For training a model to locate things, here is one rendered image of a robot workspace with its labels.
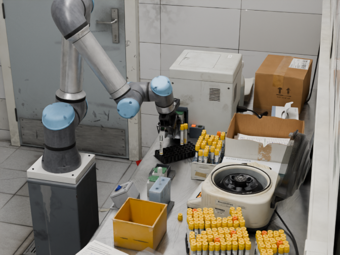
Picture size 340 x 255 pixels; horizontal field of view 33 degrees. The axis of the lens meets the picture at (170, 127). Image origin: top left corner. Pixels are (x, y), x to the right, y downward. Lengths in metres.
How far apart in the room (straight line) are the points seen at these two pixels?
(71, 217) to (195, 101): 0.71
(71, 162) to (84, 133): 2.02
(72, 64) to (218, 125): 0.69
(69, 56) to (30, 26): 1.92
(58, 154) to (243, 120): 0.76
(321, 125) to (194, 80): 0.98
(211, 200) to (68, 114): 0.62
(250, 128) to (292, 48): 1.37
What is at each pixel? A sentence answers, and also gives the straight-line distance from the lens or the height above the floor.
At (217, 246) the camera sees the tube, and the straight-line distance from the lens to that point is 1.61.
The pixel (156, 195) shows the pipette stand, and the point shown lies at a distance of 1.87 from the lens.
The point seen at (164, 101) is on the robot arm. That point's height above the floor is 1.14.
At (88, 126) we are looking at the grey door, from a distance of 4.12.
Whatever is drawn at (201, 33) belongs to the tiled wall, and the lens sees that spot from 3.70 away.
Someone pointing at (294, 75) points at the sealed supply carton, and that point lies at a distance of 2.73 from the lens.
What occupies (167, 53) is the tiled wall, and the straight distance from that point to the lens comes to 3.79.
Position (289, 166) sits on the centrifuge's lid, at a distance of 1.73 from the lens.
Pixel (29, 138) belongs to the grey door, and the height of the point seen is 0.08.
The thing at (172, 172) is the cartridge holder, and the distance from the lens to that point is 2.15.
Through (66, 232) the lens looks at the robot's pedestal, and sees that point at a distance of 2.25.
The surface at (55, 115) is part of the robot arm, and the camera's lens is 2.09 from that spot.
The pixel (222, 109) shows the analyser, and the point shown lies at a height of 1.01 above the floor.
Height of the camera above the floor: 1.94
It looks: 25 degrees down
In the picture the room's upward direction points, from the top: straight up
